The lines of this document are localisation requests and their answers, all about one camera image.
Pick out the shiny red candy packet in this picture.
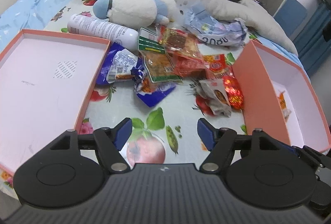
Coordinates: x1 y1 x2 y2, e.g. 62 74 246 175
223 76 244 110

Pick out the grey black snack packet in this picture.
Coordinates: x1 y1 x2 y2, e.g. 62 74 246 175
197 79 232 117

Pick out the blue snack packet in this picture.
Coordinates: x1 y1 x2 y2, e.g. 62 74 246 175
96 43 176 108

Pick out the green orange snack packet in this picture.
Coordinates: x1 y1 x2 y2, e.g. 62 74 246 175
137 27 181 83

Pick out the fruit print sheet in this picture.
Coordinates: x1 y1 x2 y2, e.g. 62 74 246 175
78 77 246 165

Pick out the pink deep box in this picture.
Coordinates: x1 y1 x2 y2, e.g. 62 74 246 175
232 40 330 152

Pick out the pink box lid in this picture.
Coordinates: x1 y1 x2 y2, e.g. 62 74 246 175
1 29 110 174

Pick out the white spray bottle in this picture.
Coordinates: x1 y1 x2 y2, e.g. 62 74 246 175
67 14 139 52

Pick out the red brown tofu snack packet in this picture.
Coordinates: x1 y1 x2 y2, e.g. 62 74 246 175
156 25 203 63

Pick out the crumpled blue white plastic bag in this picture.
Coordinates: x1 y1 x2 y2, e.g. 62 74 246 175
177 0 248 46

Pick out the white blue plush toy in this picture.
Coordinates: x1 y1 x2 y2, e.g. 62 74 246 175
92 0 180 29

